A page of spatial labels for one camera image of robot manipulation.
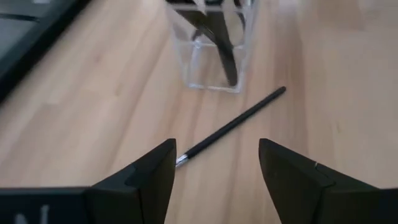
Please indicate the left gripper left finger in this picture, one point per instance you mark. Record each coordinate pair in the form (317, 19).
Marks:
(140, 193)

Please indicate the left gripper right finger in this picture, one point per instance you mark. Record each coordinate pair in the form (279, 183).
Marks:
(304, 193)

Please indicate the thin black makeup brush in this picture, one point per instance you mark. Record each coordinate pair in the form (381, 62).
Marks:
(236, 123)

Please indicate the thick black powder brush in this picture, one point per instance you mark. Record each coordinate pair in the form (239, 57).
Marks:
(217, 40)

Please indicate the clear acrylic organizer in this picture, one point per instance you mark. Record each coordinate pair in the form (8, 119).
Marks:
(192, 71)

